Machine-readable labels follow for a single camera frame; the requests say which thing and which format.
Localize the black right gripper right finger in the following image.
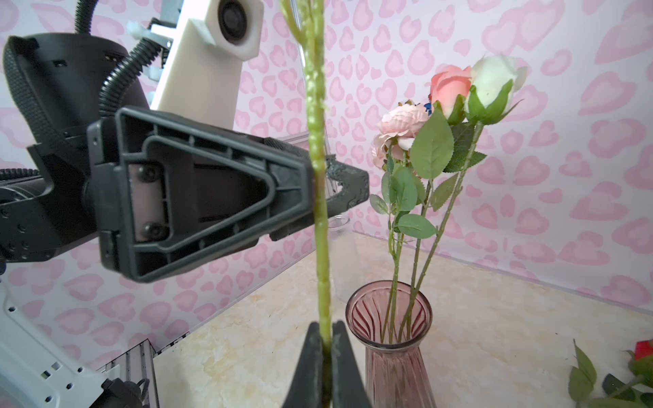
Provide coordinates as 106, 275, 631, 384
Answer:
331, 321, 372, 408

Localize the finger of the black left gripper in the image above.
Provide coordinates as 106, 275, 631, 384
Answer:
267, 133, 371, 241

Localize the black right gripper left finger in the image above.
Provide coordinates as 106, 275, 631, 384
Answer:
282, 322, 324, 408

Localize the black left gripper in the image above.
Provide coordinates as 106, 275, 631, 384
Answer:
1, 106, 314, 283

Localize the pink rose stem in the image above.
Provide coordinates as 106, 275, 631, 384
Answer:
410, 65, 474, 299

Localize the green flower stem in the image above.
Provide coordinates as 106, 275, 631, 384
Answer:
281, 1, 332, 358

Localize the white rose stem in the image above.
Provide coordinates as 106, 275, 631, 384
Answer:
397, 54, 529, 340

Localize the pink peony stem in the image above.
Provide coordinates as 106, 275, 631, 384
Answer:
371, 100, 431, 344

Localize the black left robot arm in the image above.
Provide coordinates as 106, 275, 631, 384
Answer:
1, 33, 316, 283

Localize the pink ribbed glass vase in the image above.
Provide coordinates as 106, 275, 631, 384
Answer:
345, 280, 436, 407

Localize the pile of green flower stems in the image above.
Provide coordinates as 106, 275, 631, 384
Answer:
567, 339, 652, 407

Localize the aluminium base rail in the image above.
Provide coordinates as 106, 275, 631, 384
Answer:
98, 338, 160, 408

